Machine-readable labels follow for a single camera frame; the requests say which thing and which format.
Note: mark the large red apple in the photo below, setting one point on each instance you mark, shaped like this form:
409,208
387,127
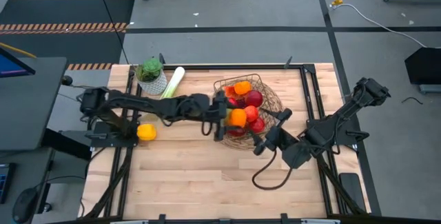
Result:
237,132

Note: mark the computer monitor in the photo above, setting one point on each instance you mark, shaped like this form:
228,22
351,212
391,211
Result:
12,67

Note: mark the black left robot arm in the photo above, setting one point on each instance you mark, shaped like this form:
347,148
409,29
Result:
144,103

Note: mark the small red fruit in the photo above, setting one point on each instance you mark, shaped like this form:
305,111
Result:
229,92

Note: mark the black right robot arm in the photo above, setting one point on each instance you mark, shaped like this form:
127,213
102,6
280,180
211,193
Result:
348,108

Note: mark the black keyboard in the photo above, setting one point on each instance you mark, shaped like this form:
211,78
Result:
5,182

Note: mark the bright red tomato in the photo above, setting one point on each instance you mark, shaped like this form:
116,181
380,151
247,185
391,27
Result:
251,113

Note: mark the round woven placemat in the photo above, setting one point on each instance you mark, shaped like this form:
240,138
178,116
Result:
241,144

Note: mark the green leek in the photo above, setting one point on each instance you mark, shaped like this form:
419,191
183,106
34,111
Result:
175,79

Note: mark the orange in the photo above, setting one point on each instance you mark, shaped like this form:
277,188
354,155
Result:
237,118
243,88

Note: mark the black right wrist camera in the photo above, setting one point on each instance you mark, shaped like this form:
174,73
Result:
296,155

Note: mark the black computer mouse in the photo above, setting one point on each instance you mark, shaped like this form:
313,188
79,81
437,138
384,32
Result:
25,205

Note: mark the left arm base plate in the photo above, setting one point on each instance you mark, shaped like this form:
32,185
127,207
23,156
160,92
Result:
103,140

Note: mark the black table frame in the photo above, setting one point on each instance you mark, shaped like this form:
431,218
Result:
224,67

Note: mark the dark red apple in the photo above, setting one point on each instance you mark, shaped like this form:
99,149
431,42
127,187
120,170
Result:
254,99

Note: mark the hazard striped floor mat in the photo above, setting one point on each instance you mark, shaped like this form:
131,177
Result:
69,10

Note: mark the yellow bell pepper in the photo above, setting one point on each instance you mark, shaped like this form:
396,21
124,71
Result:
146,132

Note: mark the black floor box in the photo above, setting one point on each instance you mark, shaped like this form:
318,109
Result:
425,65

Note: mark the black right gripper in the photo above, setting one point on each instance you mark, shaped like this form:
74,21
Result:
279,138

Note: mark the black desk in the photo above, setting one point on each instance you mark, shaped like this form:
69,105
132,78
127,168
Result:
31,113

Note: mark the potted plant patterned white pot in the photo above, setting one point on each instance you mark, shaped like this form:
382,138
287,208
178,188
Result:
150,70

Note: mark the black flat phone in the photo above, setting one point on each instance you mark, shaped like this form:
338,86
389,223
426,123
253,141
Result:
352,191

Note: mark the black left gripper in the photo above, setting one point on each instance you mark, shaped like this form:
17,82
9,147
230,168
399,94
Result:
205,107

